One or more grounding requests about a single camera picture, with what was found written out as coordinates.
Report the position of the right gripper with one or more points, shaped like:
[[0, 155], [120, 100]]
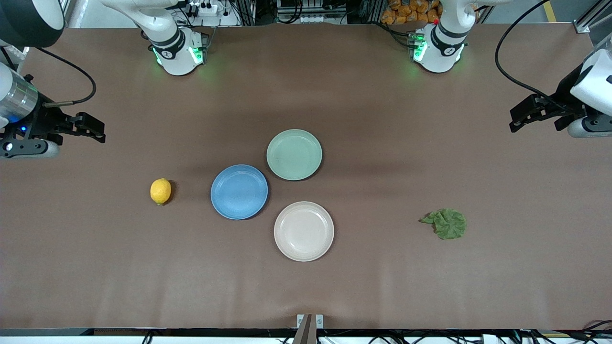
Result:
[[42, 121]]

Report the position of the green plate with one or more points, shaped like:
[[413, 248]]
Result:
[[294, 155]]

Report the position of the green lettuce leaf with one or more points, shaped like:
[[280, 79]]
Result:
[[447, 224]]

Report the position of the white power strip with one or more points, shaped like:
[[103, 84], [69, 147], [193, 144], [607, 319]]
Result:
[[204, 8]]

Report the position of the blue plate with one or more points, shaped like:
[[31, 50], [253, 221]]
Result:
[[239, 192]]

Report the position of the grey equipment rack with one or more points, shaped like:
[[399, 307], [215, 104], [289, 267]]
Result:
[[306, 12]]

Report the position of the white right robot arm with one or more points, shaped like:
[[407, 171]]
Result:
[[174, 52]]

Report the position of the orange snack bags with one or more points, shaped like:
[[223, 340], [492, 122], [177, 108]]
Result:
[[406, 12]]

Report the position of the beige plate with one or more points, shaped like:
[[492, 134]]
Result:
[[303, 231]]

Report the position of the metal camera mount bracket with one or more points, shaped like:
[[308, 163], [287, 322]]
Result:
[[310, 327]]

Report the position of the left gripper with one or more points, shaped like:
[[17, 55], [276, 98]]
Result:
[[567, 97]]

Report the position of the yellow lemon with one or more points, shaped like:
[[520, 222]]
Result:
[[160, 191]]

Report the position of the aluminium frame profile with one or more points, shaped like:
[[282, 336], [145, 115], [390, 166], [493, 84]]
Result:
[[590, 19]]

